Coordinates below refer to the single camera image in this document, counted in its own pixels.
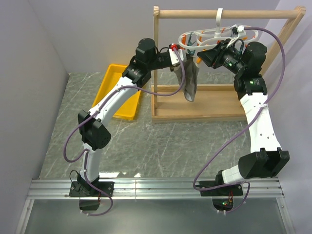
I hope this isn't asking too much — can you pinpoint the white round clip hanger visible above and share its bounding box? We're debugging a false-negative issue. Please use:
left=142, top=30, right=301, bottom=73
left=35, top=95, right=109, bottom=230
left=178, top=8, right=254, bottom=53

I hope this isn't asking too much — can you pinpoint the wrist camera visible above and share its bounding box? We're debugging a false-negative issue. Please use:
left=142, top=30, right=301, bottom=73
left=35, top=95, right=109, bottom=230
left=169, top=43, right=187, bottom=66
left=227, top=24, right=246, bottom=47

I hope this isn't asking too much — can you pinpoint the teal clothespin front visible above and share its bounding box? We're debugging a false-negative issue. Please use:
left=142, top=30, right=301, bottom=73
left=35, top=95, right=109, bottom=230
left=187, top=33, right=195, bottom=56

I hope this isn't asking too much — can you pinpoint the wooden hanging rack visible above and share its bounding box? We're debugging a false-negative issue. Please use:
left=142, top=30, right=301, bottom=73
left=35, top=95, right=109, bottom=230
left=151, top=6, right=306, bottom=123

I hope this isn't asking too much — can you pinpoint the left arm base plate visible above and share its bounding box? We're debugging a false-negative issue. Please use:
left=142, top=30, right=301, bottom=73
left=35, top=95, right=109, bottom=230
left=69, top=181, right=114, bottom=197

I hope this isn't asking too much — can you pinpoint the aluminium mounting rail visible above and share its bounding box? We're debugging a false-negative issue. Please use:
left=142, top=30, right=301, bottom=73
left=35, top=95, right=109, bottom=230
left=26, top=178, right=284, bottom=200

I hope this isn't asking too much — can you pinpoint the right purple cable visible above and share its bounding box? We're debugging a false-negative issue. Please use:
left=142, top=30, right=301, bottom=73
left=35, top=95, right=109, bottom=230
left=193, top=26, right=286, bottom=215

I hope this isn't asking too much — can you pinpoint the grey underwear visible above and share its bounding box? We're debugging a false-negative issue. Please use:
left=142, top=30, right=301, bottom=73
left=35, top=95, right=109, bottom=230
left=182, top=57, right=199, bottom=102

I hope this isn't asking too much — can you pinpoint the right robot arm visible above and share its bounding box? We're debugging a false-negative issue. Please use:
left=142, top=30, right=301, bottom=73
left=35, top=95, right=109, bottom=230
left=197, top=39, right=290, bottom=195

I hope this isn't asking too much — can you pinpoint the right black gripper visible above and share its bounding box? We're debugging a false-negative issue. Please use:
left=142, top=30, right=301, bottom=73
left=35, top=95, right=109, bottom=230
left=196, top=39, right=245, bottom=75

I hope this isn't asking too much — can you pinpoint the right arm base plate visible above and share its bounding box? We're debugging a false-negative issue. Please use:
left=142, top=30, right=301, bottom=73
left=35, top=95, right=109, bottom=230
left=196, top=180, right=243, bottom=196

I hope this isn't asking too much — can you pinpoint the yellow plastic tray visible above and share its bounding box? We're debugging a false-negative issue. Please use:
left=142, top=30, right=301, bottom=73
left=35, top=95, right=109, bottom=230
left=90, top=64, right=141, bottom=120

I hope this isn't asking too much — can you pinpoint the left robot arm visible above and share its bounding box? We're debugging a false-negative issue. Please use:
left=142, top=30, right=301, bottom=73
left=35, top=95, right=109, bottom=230
left=78, top=38, right=187, bottom=196

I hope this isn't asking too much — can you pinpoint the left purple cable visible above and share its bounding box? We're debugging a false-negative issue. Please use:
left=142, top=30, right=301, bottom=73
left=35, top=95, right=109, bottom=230
left=63, top=47, right=187, bottom=217

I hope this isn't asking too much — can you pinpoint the purple cable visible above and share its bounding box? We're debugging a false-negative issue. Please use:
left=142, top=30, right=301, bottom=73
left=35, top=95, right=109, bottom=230
left=193, top=26, right=286, bottom=215
left=63, top=47, right=187, bottom=217

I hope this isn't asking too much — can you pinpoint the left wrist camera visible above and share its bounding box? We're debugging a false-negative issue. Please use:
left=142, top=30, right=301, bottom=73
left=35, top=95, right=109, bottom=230
left=169, top=43, right=187, bottom=66

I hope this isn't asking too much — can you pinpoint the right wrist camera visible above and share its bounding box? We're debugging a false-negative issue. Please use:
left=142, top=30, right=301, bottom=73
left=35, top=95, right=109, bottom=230
left=227, top=24, right=246, bottom=47

